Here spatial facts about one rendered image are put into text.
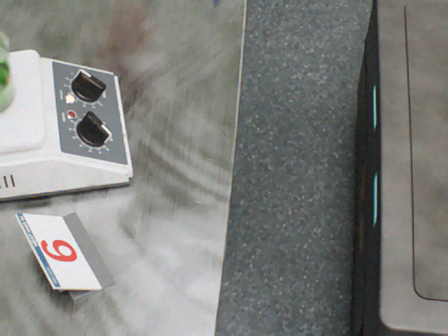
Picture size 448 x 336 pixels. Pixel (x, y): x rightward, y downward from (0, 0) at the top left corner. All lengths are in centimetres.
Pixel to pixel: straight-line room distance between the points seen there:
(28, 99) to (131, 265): 19
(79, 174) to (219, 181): 14
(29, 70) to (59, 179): 11
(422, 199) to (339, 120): 57
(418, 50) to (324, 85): 44
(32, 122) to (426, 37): 91
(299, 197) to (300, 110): 20
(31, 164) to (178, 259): 16
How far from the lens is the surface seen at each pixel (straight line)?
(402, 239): 152
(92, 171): 103
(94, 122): 103
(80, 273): 100
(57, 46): 119
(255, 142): 203
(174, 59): 116
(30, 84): 104
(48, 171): 102
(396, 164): 159
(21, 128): 101
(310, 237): 192
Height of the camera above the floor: 163
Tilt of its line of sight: 54 degrees down
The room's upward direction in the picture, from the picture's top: 2 degrees counter-clockwise
